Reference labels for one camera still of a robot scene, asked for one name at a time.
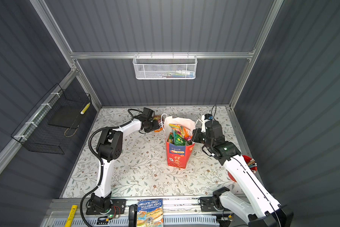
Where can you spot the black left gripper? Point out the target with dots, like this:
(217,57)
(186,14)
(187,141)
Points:
(155,126)

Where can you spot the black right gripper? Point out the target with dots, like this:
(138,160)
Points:
(197,132)

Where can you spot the orange Fox's candy bag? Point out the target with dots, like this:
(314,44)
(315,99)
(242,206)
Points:
(184,132)

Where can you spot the red paper gift bag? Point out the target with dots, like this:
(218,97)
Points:
(177,156)

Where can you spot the orange fruits candy bag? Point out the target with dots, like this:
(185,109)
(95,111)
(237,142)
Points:
(160,122)

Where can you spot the green spring tea candy bag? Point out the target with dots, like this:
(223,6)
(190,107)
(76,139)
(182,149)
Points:
(181,139)

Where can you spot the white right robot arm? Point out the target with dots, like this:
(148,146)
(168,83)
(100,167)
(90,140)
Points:
(261,209)

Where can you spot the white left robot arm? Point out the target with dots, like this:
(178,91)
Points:
(106,145)

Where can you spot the red pencil cup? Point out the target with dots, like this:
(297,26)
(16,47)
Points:
(251,163)

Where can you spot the colourful book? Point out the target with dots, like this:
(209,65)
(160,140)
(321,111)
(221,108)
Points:
(150,213)

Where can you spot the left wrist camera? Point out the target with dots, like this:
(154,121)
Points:
(147,113)

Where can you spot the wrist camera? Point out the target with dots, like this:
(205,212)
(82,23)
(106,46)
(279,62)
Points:
(147,113)
(204,119)

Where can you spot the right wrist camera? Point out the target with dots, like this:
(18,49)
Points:
(204,119)

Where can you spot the white wire wall basket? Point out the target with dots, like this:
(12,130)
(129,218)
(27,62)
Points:
(165,68)

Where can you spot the black wire side basket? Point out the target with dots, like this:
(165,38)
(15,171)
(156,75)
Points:
(52,126)

